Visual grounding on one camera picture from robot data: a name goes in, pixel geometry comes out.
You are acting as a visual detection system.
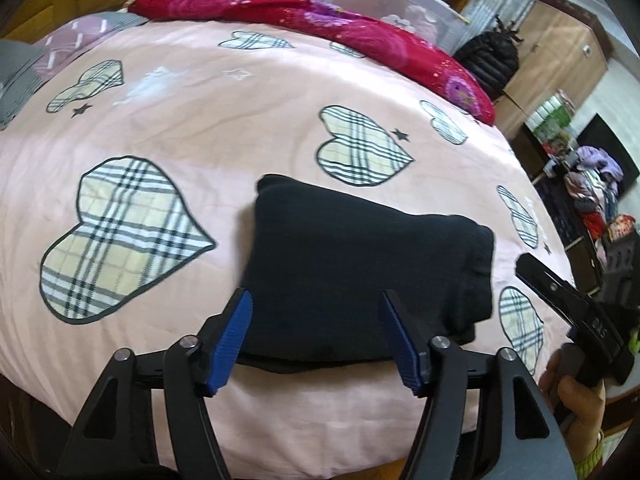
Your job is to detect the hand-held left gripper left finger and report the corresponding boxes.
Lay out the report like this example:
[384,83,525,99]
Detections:
[60,287,253,480]

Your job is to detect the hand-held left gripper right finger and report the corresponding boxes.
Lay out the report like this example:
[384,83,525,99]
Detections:
[382,290,576,480]

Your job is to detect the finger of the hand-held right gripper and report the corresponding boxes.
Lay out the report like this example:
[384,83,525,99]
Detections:
[515,252,593,323]

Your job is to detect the black pants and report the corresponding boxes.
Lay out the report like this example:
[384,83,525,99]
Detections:
[235,174,496,375]

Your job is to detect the person's right hand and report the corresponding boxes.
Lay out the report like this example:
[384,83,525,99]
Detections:
[539,347,607,467]

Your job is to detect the dark cabinet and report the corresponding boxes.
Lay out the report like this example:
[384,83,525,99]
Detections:
[510,125,606,296]

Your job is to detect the grey plastic stool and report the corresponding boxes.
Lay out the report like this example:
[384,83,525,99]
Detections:
[600,240,640,306]

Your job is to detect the red patterned bag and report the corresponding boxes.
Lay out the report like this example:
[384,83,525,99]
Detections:
[607,214,638,241]

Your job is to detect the pile of clothes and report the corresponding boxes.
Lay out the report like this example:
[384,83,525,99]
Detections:
[562,145,626,241]

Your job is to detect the yellow green wristband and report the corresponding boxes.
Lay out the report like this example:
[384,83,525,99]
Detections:
[572,430,608,480]

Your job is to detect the black flat screen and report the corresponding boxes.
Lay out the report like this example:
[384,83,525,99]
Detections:
[575,112,640,191]

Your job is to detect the stack of green white packets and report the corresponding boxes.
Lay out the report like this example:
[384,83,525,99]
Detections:
[527,90,576,143]

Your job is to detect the pink heart print bed sheet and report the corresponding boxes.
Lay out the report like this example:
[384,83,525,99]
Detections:
[0,20,576,471]

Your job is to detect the black puffer jacket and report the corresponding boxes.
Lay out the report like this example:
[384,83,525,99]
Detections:
[452,15,521,103]

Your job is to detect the wooden wardrobe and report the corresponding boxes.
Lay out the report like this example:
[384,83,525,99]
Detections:
[492,0,613,133]

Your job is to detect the red floral quilt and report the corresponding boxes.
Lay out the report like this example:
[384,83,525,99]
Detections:
[127,0,496,126]

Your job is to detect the purple grey pillow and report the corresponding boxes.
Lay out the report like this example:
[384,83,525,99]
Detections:
[0,12,151,131]

